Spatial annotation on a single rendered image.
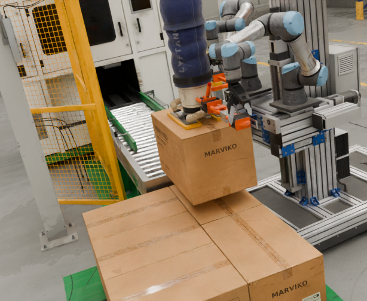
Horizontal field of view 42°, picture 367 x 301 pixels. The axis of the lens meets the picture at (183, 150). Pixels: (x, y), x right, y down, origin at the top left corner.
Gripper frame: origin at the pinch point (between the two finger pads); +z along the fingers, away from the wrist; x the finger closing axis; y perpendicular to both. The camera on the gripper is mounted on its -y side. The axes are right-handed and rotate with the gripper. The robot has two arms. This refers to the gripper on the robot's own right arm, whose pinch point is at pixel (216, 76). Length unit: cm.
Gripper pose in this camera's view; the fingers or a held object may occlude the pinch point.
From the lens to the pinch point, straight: 309.9
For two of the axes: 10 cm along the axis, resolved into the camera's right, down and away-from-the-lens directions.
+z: 1.7, 9.2, 3.6
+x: 9.3, -2.7, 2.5
